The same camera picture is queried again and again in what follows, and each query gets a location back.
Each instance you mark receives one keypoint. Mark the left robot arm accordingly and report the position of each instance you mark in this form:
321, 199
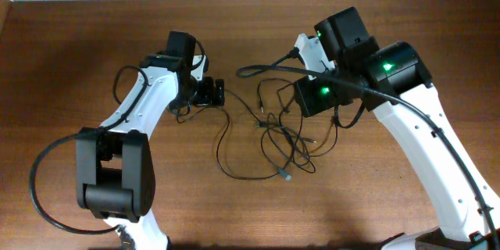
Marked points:
115, 174

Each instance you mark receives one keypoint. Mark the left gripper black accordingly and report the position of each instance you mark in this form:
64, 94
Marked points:
207, 98

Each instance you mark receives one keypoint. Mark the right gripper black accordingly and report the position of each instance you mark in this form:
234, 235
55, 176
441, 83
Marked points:
305, 96

